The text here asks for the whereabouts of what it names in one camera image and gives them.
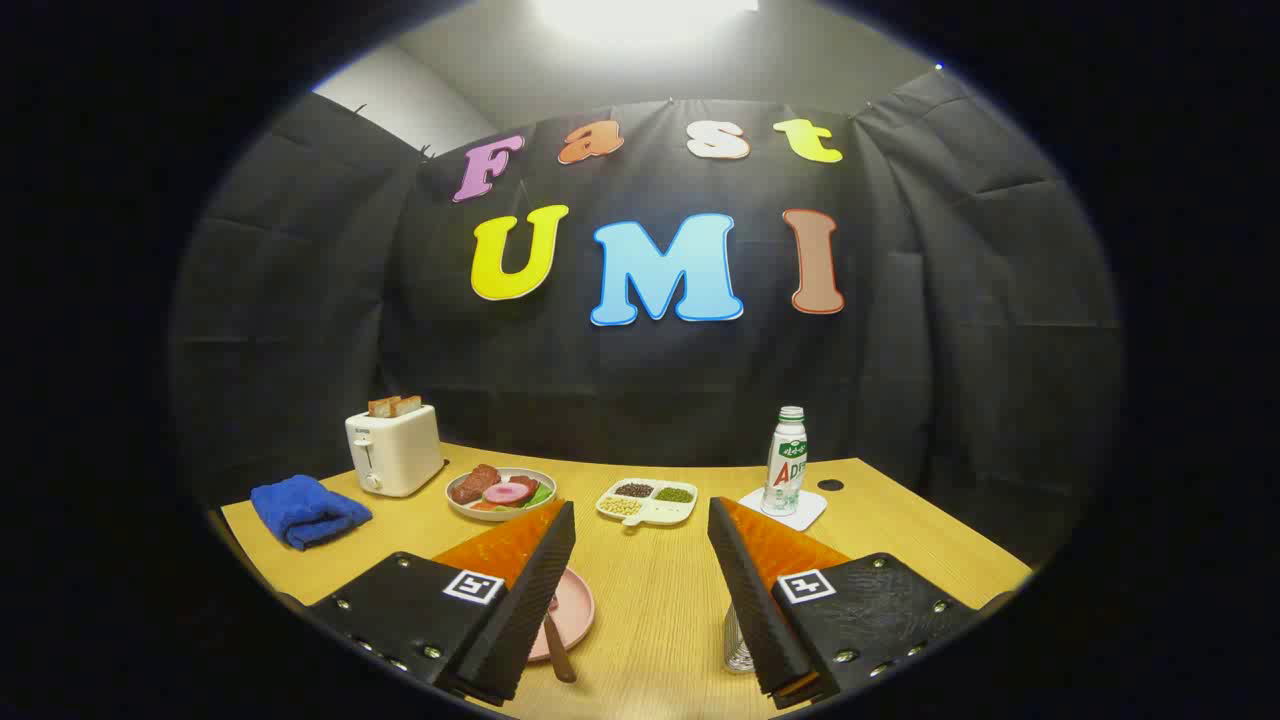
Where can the dark red meat piece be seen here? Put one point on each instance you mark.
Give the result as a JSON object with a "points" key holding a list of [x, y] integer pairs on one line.
{"points": [[524, 484]]}

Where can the pink round ham slice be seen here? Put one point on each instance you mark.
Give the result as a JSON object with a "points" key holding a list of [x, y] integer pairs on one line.
{"points": [[505, 494]]}

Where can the white divided dish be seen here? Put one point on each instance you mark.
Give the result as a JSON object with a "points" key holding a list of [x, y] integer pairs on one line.
{"points": [[660, 512]]}

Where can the black backdrop cloth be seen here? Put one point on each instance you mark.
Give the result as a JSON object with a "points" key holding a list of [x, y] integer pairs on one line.
{"points": [[900, 350]]}

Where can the white toaster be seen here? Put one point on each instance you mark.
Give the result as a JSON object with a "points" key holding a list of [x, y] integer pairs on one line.
{"points": [[400, 455]]}

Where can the grey food plate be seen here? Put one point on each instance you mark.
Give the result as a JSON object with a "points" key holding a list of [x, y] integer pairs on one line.
{"points": [[470, 510]]}

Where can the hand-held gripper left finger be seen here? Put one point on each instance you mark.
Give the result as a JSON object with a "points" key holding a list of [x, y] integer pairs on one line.
{"points": [[535, 600]]}

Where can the brown meat piece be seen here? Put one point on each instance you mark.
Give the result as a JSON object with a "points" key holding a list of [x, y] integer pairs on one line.
{"points": [[473, 484]]}

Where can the pile of black beans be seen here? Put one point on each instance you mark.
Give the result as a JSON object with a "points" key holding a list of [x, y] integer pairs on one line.
{"points": [[634, 490]]}

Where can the pile of green beans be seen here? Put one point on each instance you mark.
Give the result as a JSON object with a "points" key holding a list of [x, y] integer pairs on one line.
{"points": [[674, 495]]}

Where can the white square coaster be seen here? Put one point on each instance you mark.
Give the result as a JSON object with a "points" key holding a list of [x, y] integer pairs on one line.
{"points": [[808, 510]]}

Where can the blue folded towel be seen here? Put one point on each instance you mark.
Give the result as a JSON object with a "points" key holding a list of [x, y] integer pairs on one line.
{"points": [[305, 508]]}

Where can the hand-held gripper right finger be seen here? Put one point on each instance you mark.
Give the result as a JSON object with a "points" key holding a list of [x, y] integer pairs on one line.
{"points": [[745, 600]]}

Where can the ceiling light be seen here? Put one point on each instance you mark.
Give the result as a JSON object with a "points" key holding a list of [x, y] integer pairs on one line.
{"points": [[640, 15]]}

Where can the pink plate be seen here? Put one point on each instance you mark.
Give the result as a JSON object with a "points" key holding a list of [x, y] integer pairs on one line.
{"points": [[575, 610]]}

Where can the pile of yellow beans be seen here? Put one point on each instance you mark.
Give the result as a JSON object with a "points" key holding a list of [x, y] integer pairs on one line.
{"points": [[620, 506]]}

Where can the toast slice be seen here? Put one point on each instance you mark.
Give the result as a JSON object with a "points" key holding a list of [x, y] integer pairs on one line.
{"points": [[382, 407], [408, 404]]}

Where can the green lettuce leaf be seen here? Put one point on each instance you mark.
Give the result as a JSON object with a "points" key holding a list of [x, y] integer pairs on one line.
{"points": [[541, 494]]}

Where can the white milk bottle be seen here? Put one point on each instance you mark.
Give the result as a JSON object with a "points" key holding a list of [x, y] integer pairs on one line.
{"points": [[785, 470]]}

